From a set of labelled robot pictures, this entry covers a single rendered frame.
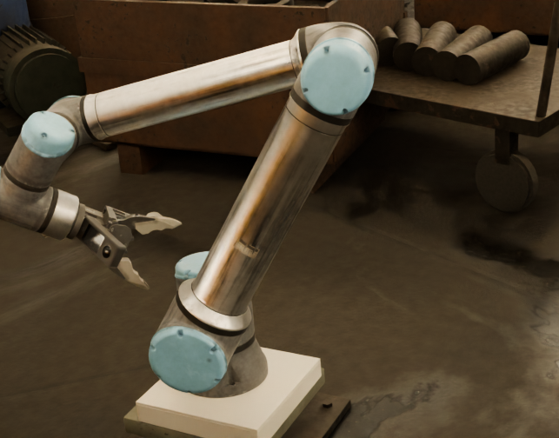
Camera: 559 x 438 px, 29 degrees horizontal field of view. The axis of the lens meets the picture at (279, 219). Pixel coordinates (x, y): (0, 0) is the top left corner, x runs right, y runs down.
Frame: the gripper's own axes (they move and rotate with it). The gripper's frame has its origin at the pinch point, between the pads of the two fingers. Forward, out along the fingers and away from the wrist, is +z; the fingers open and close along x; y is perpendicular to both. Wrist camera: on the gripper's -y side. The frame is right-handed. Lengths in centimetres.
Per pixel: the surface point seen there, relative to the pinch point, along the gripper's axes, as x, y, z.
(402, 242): -2, 77, 91
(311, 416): 24, 2, 48
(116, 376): 47, 38, 16
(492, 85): -52, 106, 108
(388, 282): 5, 57, 81
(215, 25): -29, 140, 30
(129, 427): 38.8, 1.6, 10.3
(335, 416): 21, 0, 52
